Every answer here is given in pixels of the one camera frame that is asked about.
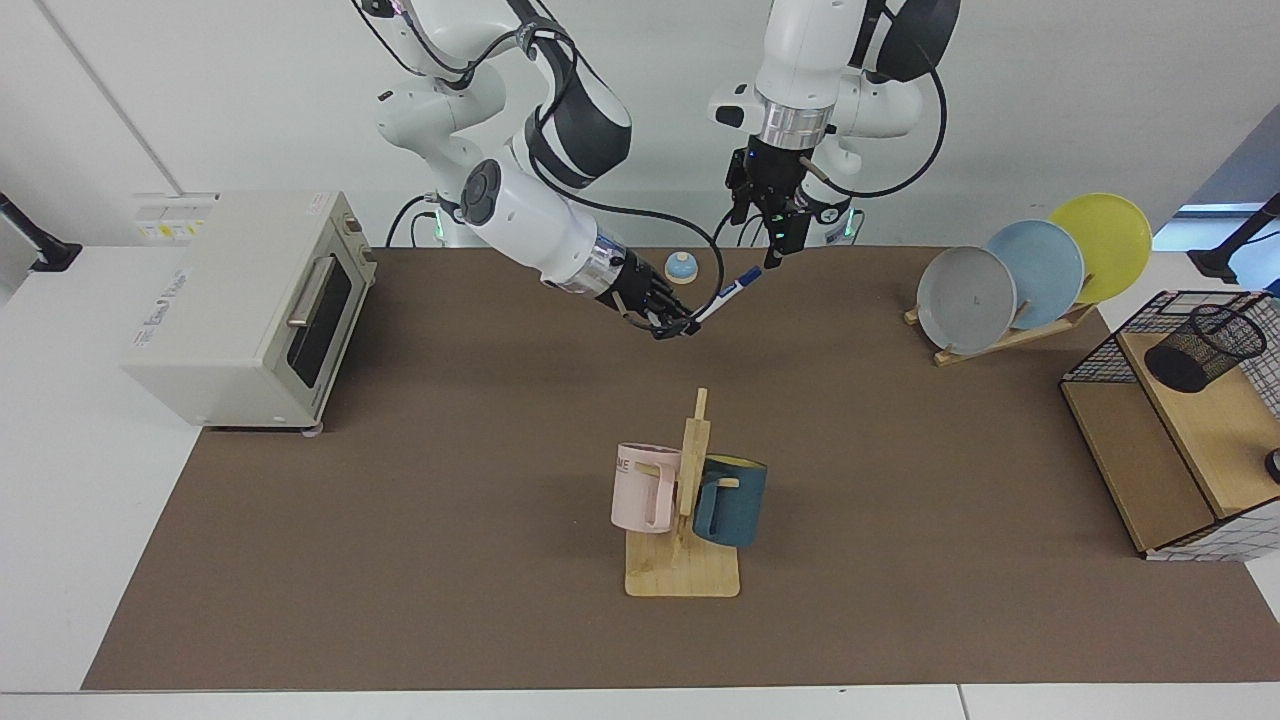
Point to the blue and white marker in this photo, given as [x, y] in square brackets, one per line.
[728, 295]

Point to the black mesh pen holder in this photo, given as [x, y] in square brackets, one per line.
[1200, 350]

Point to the small blue round thing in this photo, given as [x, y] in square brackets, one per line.
[681, 268]

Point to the pink cup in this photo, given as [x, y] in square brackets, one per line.
[640, 495]

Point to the grey plate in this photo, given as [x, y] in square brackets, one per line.
[965, 300]

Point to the dark teal cup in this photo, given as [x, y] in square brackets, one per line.
[735, 505]

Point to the wooden plate rack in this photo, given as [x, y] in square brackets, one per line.
[1010, 340]

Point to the wooden cup stand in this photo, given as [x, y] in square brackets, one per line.
[682, 575]

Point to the light blue plate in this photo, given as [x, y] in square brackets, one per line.
[1045, 265]

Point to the yellow plate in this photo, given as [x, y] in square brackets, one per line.
[1105, 240]

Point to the brown table cloth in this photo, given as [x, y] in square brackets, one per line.
[450, 560]

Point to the pale toaster oven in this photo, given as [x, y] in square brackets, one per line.
[230, 310]

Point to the black stand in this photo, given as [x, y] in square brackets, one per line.
[1230, 250]
[40, 248]

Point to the white socket box yellow labels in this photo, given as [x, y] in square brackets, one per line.
[170, 215]

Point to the black round object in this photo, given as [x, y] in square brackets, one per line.
[1274, 466]

